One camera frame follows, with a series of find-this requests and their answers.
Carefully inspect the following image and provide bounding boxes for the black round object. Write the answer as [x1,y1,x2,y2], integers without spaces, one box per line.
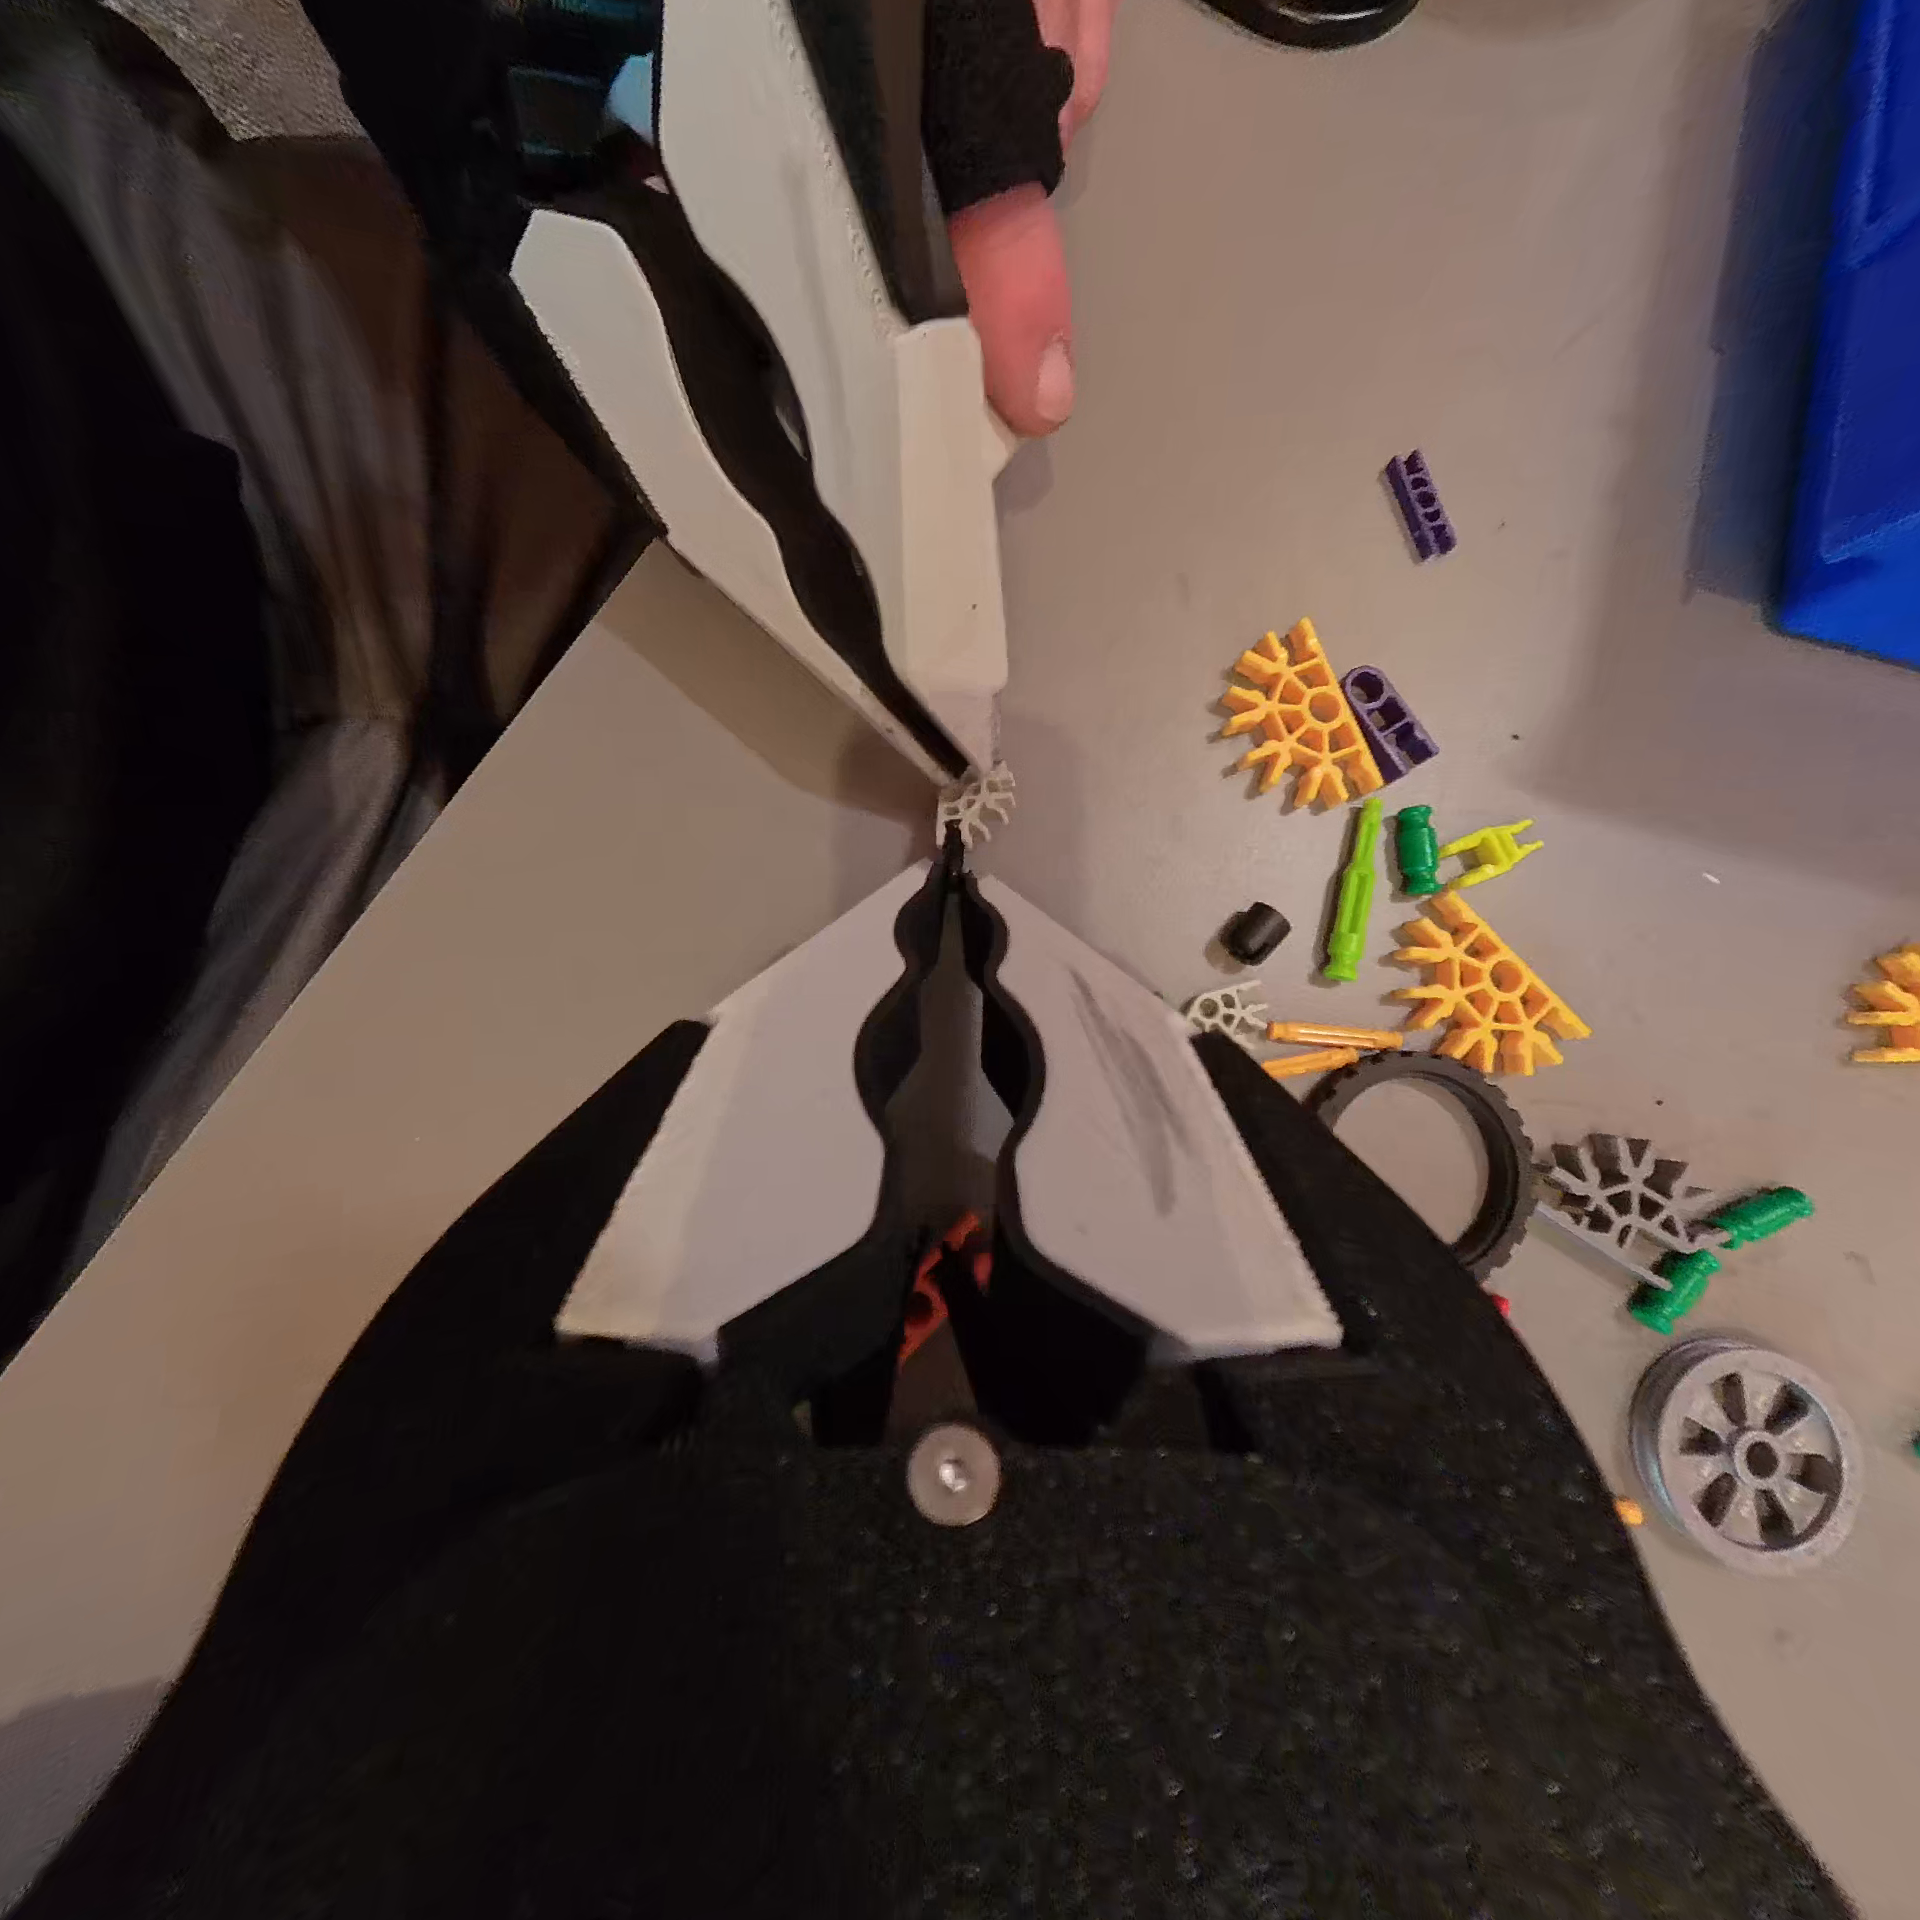
[1199,0,1418,55]

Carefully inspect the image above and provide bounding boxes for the lime clip connector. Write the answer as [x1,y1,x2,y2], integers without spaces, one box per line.
[1440,816,1544,886]

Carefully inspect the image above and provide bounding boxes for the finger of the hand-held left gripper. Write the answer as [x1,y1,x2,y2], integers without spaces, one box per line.
[656,0,1022,776]
[506,176,970,789]

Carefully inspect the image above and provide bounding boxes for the person's grey trousers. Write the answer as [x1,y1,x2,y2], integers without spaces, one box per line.
[0,0,632,1353]

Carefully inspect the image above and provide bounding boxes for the orange connector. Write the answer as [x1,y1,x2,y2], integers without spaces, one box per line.
[901,1216,991,1359]

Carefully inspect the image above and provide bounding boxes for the purple connector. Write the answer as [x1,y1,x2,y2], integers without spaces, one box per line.
[1381,449,1461,564]
[1340,663,1440,781]

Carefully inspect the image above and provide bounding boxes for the dark grey fan connector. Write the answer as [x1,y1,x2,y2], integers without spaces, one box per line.
[1533,1135,1712,1290]

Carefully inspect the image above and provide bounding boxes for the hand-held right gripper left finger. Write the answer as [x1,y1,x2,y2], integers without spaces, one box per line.
[551,864,951,1445]

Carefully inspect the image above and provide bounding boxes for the yellow fan connector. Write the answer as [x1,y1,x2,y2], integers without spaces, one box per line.
[1218,616,1390,812]
[1847,944,1920,1066]
[1388,890,1593,1079]

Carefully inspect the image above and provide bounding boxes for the blue plastic bin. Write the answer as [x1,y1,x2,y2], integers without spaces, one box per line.
[1775,0,1920,669]

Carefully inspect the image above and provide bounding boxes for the person's black top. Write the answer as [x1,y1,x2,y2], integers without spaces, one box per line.
[0,134,271,1321]

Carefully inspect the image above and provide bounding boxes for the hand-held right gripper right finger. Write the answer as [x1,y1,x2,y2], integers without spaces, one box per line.
[964,872,1345,1452]

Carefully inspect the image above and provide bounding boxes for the black rubber tyre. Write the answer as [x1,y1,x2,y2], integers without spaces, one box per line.
[1303,1049,1538,1278]

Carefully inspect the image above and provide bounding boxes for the lime green rod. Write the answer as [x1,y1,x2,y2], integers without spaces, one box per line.
[1322,800,1384,985]

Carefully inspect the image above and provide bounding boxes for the person's left hand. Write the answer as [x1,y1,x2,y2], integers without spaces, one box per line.
[951,0,1119,439]

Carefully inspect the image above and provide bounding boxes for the grey wheel hub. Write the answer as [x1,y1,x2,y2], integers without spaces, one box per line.
[1629,1335,1864,1576]

